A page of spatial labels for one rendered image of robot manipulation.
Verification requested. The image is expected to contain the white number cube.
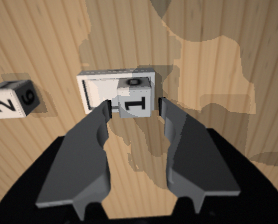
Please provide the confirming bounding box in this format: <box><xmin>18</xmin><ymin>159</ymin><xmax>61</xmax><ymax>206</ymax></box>
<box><xmin>117</xmin><ymin>77</ymin><xmax>152</xmax><ymax>118</ymax></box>
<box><xmin>0</xmin><ymin>80</ymin><xmax>40</xmax><ymax>119</ymax></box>

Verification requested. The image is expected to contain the white rectangular tray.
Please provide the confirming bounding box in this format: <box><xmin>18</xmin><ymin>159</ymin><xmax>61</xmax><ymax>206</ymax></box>
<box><xmin>77</xmin><ymin>68</ymin><xmax>155</xmax><ymax>114</ymax></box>

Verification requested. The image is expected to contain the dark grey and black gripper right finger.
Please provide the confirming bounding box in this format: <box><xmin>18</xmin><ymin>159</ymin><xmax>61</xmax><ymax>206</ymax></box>
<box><xmin>158</xmin><ymin>97</ymin><xmax>278</xmax><ymax>224</ymax></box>

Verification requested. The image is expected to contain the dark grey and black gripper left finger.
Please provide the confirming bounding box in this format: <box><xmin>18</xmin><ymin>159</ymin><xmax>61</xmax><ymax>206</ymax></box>
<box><xmin>0</xmin><ymin>99</ymin><xmax>112</xmax><ymax>224</ymax></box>

